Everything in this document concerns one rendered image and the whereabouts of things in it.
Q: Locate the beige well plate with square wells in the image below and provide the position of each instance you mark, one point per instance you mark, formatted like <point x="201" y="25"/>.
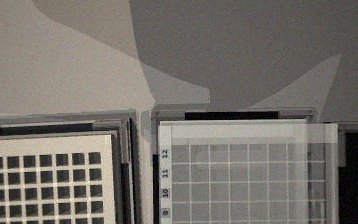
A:
<point x="104" y="202"/>

